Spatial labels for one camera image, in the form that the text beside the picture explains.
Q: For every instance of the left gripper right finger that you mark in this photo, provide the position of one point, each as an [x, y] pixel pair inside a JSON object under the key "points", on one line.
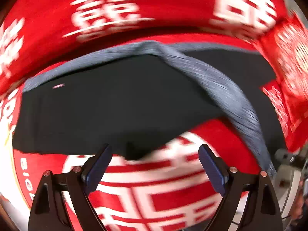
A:
{"points": [[261, 212]]}

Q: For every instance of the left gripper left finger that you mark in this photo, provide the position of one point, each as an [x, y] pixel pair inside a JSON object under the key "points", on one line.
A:
{"points": [[48, 211]]}

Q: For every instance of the black pants with grey trim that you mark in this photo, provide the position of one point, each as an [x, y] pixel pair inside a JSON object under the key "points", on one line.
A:
{"points": [[137, 97]]}

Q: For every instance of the red embroidered pillow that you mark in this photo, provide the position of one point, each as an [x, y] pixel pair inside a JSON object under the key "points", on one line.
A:
{"points": [[285, 48]]}

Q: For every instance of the red sofa back cushion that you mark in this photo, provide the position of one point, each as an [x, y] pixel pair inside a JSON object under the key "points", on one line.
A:
{"points": [[38, 33]]}

